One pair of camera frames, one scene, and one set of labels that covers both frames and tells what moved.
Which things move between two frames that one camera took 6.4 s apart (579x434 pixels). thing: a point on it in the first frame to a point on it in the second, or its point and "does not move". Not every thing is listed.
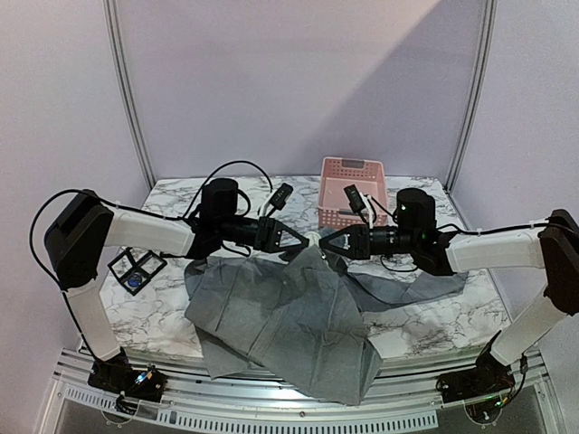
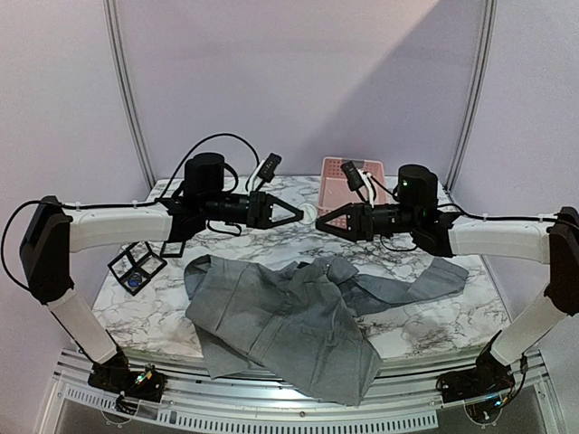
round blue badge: (135, 280) does not move
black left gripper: (268, 236) to (261, 216)
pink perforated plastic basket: (334, 209) does not move
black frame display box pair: (136, 273) does not move
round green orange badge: (313, 238) to (309, 213)
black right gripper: (361, 241) to (363, 221)
